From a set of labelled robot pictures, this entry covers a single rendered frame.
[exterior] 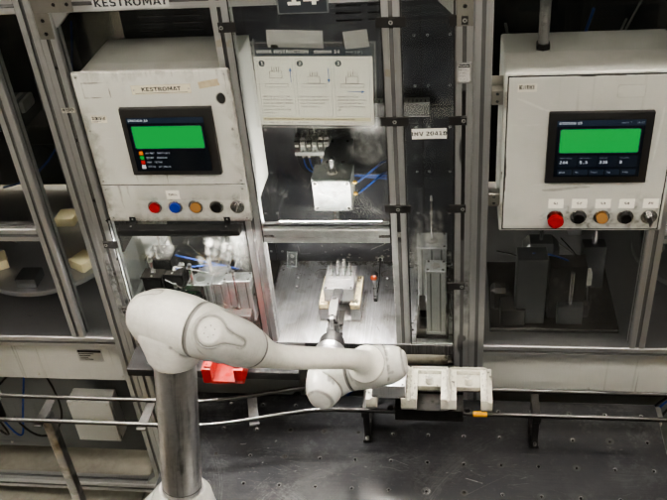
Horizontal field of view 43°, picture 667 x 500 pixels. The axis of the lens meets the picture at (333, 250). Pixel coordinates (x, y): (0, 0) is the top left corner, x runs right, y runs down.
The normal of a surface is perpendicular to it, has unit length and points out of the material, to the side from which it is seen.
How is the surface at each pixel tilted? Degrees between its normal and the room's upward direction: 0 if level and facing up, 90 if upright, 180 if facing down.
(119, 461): 0
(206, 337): 40
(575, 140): 90
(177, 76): 90
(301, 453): 0
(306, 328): 0
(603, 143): 90
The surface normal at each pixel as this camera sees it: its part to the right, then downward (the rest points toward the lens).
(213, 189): -0.11, 0.58
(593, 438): -0.07, -0.81
